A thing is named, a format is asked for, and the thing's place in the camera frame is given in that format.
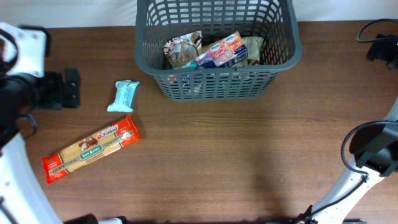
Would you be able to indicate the brown snack bag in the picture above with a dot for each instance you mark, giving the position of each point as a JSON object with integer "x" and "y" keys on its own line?
{"x": 182, "y": 51}

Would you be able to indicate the beige powder pouch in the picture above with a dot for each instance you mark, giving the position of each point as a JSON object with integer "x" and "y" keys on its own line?
{"x": 207, "y": 47}

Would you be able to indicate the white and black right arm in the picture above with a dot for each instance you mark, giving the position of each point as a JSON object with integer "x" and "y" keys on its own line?
{"x": 369, "y": 153}

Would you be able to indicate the Kleenex tissue multipack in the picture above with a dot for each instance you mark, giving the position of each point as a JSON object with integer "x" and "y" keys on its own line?
{"x": 225, "y": 53}

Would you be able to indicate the mint green bar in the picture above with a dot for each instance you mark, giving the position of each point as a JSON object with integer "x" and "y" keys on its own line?
{"x": 125, "y": 90}

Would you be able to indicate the orange spaghetti packet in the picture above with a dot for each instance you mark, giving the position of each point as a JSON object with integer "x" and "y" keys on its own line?
{"x": 89, "y": 149}

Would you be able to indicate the grey plastic lattice basket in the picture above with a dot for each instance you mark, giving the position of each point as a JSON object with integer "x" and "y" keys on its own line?
{"x": 159, "y": 21}

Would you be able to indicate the green snack bag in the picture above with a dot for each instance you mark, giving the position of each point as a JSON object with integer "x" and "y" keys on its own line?
{"x": 254, "y": 45}

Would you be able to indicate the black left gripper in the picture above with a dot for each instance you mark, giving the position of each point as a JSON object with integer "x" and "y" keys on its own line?
{"x": 53, "y": 98}

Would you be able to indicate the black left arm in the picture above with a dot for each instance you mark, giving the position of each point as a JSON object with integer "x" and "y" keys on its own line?
{"x": 26, "y": 86}

